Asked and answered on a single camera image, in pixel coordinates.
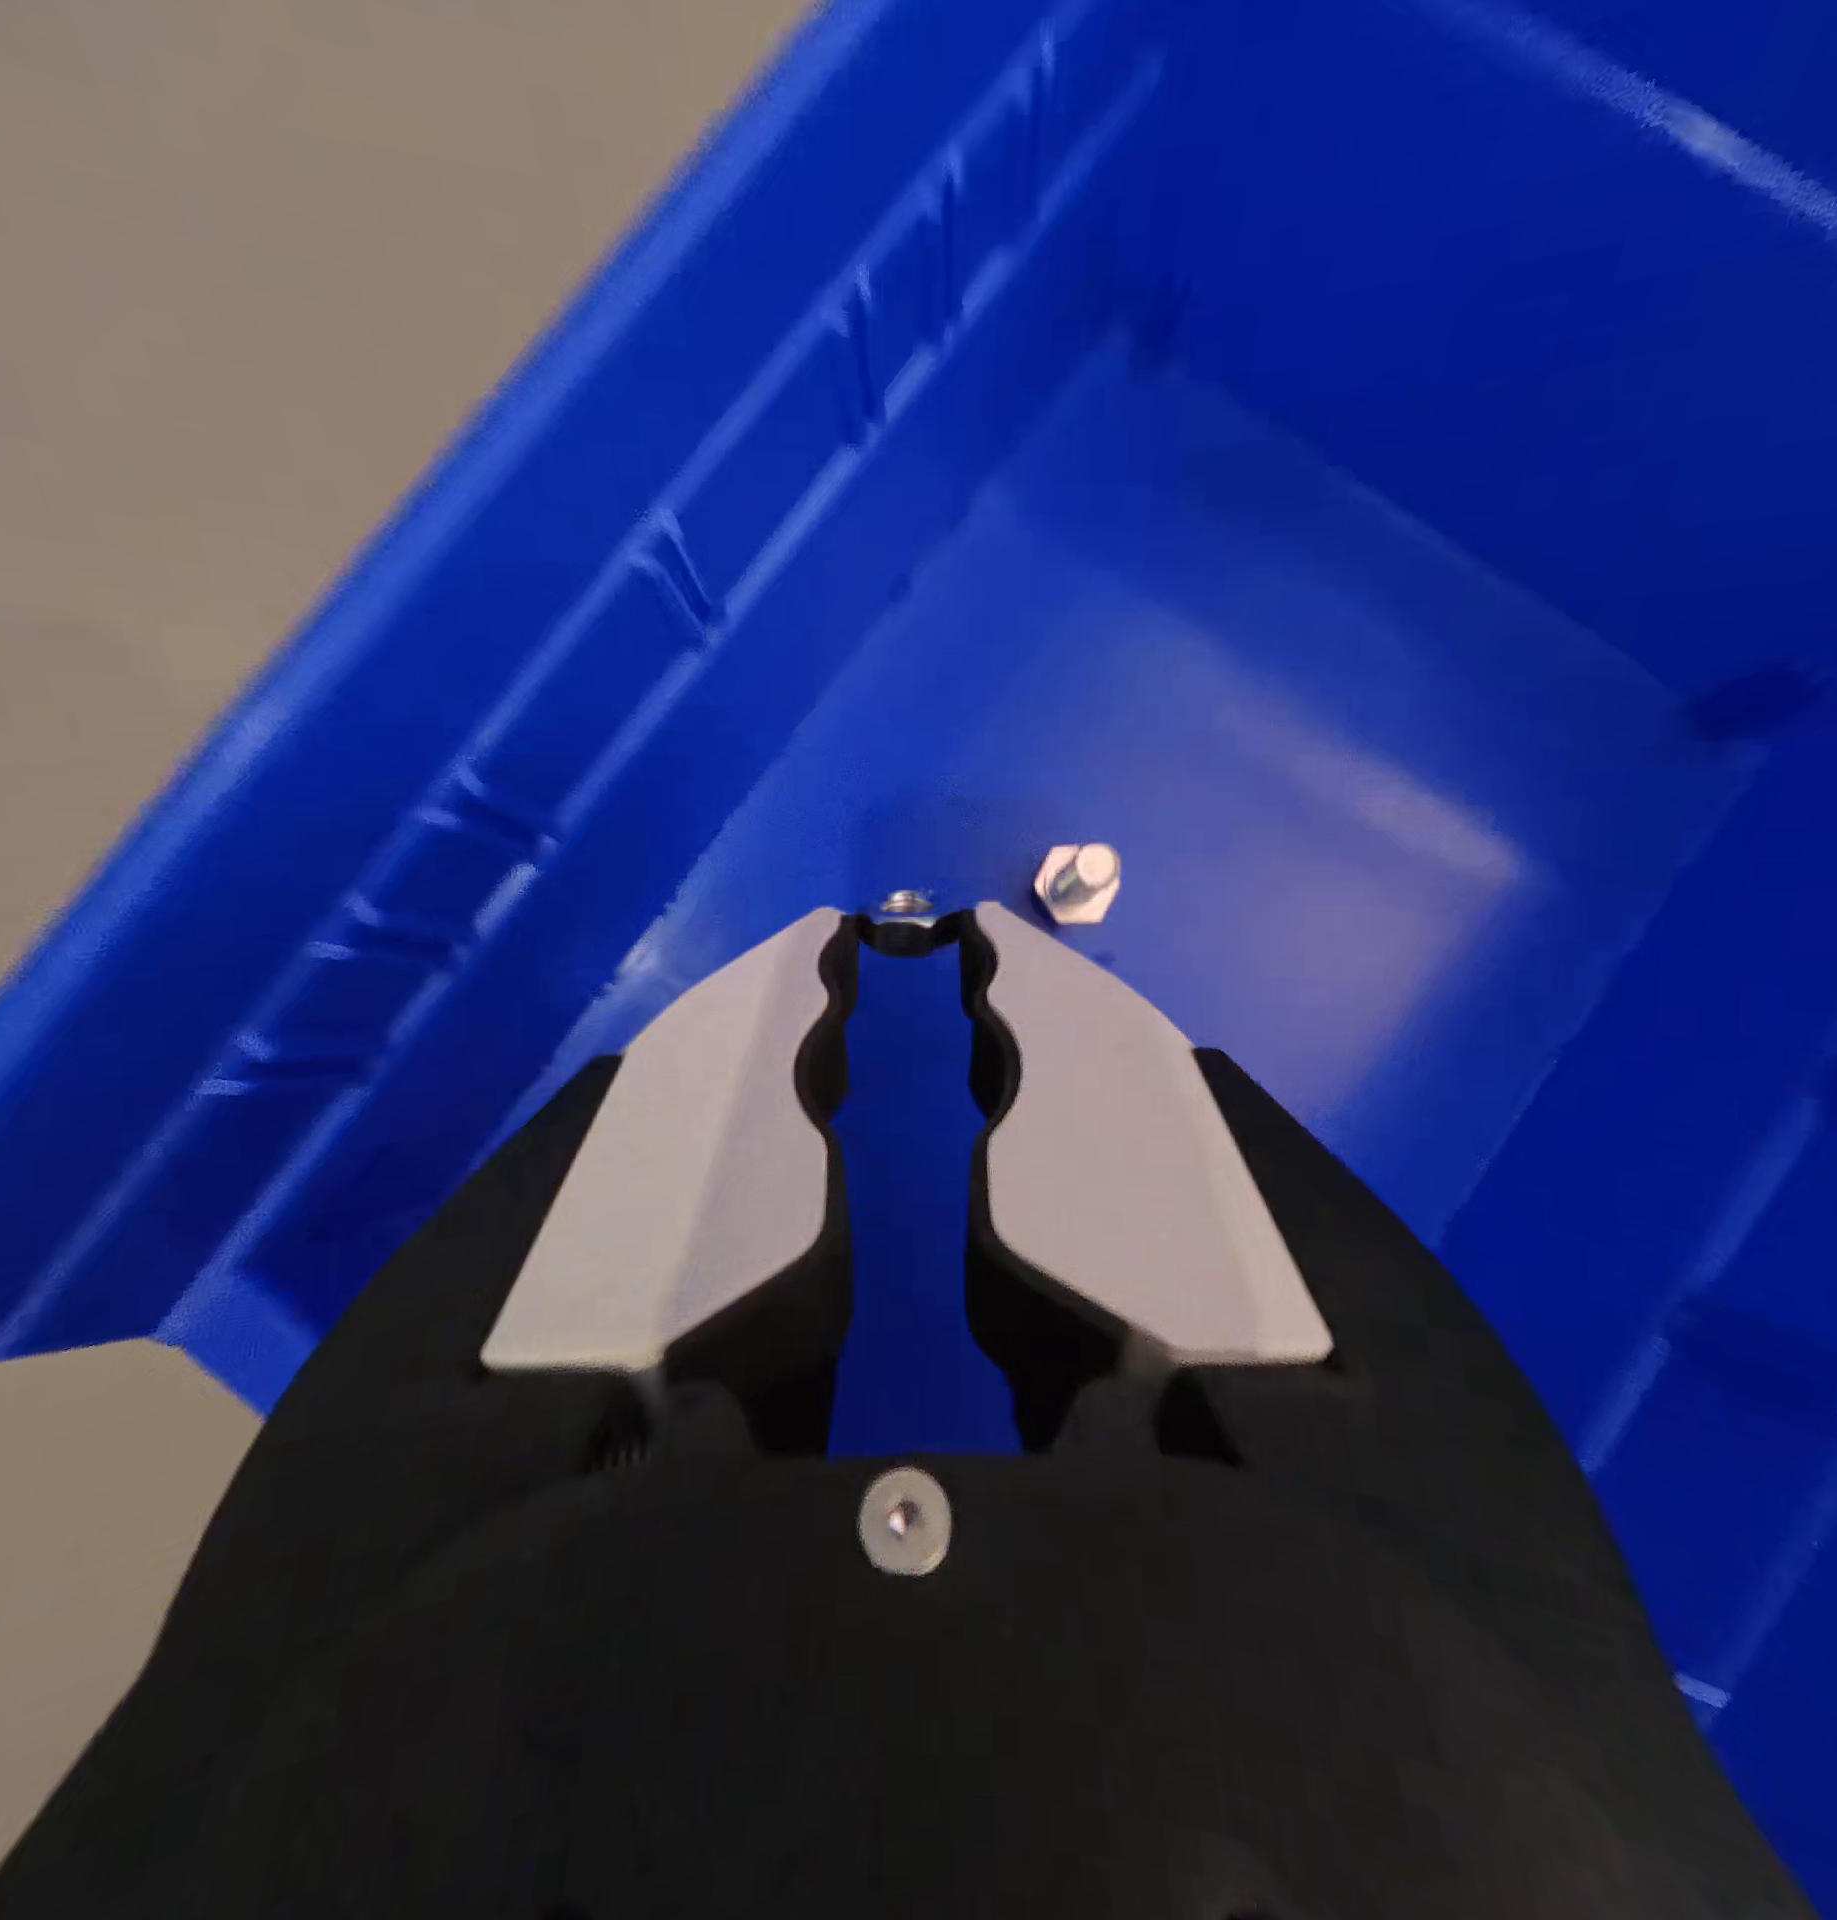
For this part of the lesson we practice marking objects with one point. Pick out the blue plastic bin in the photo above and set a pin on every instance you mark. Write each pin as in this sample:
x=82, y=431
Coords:
x=1308, y=599

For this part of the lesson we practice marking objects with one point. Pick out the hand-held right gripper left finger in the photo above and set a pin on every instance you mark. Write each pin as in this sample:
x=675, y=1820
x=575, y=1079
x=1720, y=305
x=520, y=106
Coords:
x=664, y=1185

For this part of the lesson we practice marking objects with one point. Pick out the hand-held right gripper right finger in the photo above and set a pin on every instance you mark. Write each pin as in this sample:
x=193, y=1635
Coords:
x=1129, y=1185

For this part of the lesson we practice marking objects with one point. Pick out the small metal hex nut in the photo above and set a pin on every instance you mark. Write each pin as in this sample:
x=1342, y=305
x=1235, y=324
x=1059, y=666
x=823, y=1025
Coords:
x=904, y=902

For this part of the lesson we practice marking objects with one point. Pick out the metal hex bolt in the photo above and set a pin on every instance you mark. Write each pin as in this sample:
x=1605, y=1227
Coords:
x=1076, y=885

